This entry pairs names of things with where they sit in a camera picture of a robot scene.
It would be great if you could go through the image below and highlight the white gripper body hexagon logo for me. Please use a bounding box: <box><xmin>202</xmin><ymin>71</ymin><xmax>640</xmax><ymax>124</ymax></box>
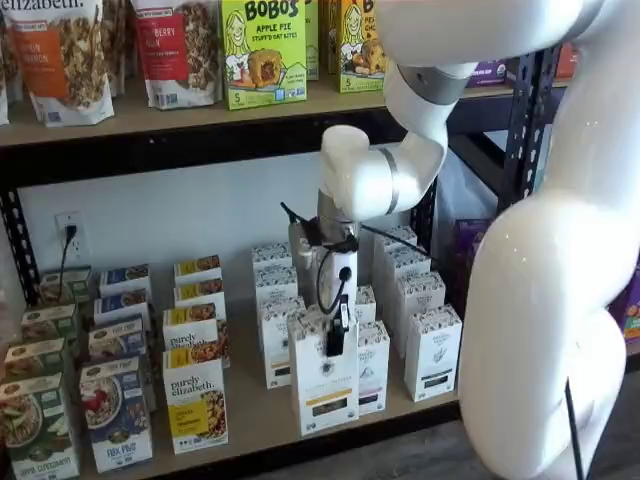
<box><xmin>313</xmin><ymin>249</ymin><xmax>360</xmax><ymax>329</ymax></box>

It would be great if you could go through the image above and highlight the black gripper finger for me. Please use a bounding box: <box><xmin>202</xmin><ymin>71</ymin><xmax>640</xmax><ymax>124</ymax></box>
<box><xmin>324</xmin><ymin>295</ymin><xmax>352</xmax><ymax>359</ymax></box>

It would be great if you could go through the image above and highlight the white box pink strip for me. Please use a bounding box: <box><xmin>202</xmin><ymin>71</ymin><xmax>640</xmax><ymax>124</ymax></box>
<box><xmin>354</xmin><ymin>285</ymin><xmax>378</xmax><ymax>326</ymax></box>
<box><xmin>357</xmin><ymin>319</ymin><xmax>391</xmax><ymax>416</ymax></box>

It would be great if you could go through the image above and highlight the white box dark strip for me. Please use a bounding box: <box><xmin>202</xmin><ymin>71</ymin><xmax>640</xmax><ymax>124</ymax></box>
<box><xmin>394</xmin><ymin>272</ymin><xmax>447</xmax><ymax>354</ymax></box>
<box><xmin>380</xmin><ymin>247</ymin><xmax>432</xmax><ymax>301</ymax></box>
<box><xmin>403</xmin><ymin>303</ymin><xmax>462</xmax><ymax>403</ymax></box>
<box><xmin>372</xmin><ymin>225</ymin><xmax>419</xmax><ymax>257</ymax></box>

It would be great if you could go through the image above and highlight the wooden shelf board with cartons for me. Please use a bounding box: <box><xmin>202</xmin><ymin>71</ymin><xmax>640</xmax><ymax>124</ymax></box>
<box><xmin>74</xmin><ymin>279</ymin><xmax>461</xmax><ymax>476</ymax></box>

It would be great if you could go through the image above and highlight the purple Annie's snack box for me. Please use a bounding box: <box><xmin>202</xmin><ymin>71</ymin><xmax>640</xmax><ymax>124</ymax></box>
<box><xmin>607</xmin><ymin>269</ymin><xmax>640</xmax><ymax>321</ymax></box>
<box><xmin>453</xmin><ymin>218</ymin><xmax>494</xmax><ymax>262</ymax></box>

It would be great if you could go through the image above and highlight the yellow purely elizabeth oatmeal box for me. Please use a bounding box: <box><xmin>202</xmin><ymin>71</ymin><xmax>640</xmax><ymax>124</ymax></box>
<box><xmin>173</xmin><ymin>278</ymin><xmax>226</xmax><ymax>310</ymax></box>
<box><xmin>162</xmin><ymin>302</ymin><xmax>227</xmax><ymax>354</ymax></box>
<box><xmin>173</xmin><ymin>254</ymin><xmax>223</xmax><ymax>287</ymax></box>
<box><xmin>162</xmin><ymin>344</ymin><xmax>230</xmax><ymax>455</ymax></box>

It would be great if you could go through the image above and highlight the yellow Bobo's peanut butter box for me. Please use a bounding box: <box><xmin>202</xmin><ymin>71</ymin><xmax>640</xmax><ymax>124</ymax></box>
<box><xmin>339</xmin><ymin>0</ymin><xmax>391</xmax><ymax>94</ymax></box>

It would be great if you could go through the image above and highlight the wooden shelf board with snacks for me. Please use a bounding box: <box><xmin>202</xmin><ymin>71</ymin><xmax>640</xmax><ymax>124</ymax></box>
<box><xmin>0</xmin><ymin>82</ymin><xmax>516</xmax><ymax>149</ymax></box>

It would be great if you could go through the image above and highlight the green Bobo's apple pie box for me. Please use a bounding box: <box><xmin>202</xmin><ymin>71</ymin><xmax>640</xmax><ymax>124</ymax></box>
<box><xmin>221</xmin><ymin>0</ymin><xmax>308</xmax><ymax>111</ymax></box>
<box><xmin>299</xmin><ymin>0</ymin><xmax>322</xmax><ymax>82</ymax></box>

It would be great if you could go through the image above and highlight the green apple cinnamon oatmeal box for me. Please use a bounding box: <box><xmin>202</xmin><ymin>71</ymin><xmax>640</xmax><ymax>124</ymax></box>
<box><xmin>19</xmin><ymin>302</ymin><xmax>81</xmax><ymax>347</ymax></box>
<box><xmin>0</xmin><ymin>372</ymin><xmax>81</xmax><ymax>480</ymax></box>
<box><xmin>38</xmin><ymin>264</ymin><xmax>94</xmax><ymax>307</ymax></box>
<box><xmin>3</xmin><ymin>337</ymin><xmax>72</xmax><ymax>382</ymax></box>

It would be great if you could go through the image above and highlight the orange and green snack box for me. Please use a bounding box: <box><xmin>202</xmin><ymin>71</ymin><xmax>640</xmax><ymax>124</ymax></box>
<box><xmin>622</xmin><ymin>299</ymin><xmax>640</xmax><ymax>346</ymax></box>

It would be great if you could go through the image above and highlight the orange Annie's snack box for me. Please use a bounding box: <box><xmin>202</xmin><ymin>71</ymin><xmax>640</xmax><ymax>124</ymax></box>
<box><xmin>554</xmin><ymin>42</ymin><xmax>581</xmax><ymax>80</ymax></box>

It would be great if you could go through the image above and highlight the black metal shelving rack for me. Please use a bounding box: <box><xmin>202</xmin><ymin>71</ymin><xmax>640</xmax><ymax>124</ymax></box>
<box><xmin>0</xmin><ymin>47</ymin><xmax>534</xmax><ymax>480</ymax></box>
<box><xmin>519</xmin><ymin>47</ymin><xmax>569</xmax><ymax>196</ymax></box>

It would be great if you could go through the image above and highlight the red purely elizabeth granola bag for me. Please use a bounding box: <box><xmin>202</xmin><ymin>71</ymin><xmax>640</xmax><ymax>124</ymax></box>
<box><xmin>130</xmin><ymin>0</ymin><xmax>223</xmax><ymax>109</ymax></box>

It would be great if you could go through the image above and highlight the orange purely elizabeth granola bag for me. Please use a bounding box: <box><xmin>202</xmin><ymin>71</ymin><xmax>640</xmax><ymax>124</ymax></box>
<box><xmin>2</xmin><ymin>0</ymin><xmax>116</xmax><ymax>127</ymax></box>
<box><xmin>99</xmin><ymin>0</ymin><xmax>137</xmax><ymax>99</ymax></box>

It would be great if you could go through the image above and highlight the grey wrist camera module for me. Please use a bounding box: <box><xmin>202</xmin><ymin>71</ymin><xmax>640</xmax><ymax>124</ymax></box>
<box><xmin>279</xmin><ymin>201</ymin><xmax>321</xmax><ymax>281</ymax></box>

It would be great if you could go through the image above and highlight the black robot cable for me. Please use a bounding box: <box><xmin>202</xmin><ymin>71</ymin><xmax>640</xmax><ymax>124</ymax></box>
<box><xmin>315</xmin><ymin>223</ymin><xmax>585</xmax><ymax>480</ymax></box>

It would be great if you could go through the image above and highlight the white wall outlet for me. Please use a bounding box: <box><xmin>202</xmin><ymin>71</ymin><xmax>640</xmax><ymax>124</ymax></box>
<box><xmin>54</xmin><ymin>212</ymin><xmax>84</xmax><ymax>259</ymax></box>

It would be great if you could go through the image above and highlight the black power cord with plug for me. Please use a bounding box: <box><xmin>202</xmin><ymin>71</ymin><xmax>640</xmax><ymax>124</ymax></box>
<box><xmin>58</xmin><ymin>224</ymin><xmax>79</xmax><ymax>307</ymax></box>

